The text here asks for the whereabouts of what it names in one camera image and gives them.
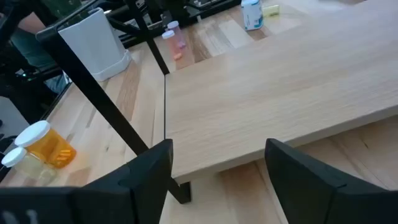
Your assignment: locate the white hexagonal planter pot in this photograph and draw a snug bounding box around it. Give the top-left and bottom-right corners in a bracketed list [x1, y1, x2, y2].
[57, 7, 133, 82]

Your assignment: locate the pink pill bottle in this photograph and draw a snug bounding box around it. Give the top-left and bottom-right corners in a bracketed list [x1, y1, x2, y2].
[161, 30, 184, 62]

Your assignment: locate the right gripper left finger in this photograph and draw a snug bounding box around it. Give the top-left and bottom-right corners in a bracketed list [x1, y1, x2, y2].
[0, 138, 174, 224]

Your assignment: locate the large orange pill bottle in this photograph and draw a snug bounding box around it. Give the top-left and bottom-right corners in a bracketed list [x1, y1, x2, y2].
[14, 120, 77, 169]

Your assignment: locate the wooden shelf black metal frame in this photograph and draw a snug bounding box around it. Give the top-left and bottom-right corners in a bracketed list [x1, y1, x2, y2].
[35, 0, 398, 205]

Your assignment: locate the black metal rig frame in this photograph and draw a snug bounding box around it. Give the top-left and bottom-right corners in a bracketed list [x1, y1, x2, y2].
[39, 0, 243, 122]

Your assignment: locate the yellow bottle with tan pills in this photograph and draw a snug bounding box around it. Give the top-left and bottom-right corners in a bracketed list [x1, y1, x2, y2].
[1, 146, 58, 187]

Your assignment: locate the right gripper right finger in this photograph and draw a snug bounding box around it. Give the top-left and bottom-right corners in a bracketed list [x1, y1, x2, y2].
[264, 138, 398, 224]

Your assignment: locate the person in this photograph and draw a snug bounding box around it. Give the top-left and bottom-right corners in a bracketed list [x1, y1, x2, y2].
[11, 11, 73, 94]

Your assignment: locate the white bottle blue label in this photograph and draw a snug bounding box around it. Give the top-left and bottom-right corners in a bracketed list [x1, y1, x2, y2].
[241, 0, 264, 31]

